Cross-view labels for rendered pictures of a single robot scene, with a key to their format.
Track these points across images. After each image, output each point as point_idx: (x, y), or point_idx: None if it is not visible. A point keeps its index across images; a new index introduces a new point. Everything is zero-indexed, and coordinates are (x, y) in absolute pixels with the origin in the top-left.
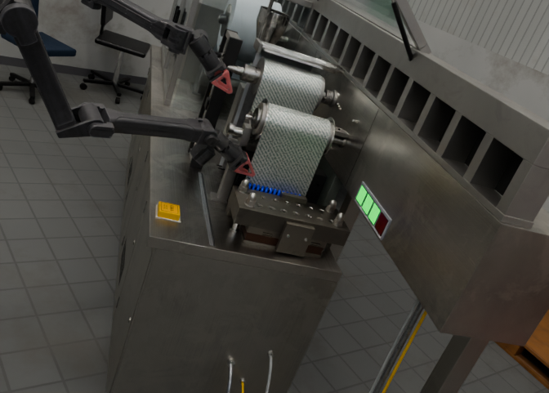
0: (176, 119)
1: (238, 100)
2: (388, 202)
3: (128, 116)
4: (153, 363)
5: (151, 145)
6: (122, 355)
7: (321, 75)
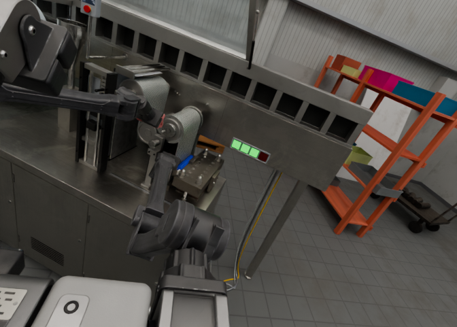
0: (162, 170)
1: None
2: (263, 145)
3: (160, 198)
4: None
5: (54, 177)
6: None
7: None
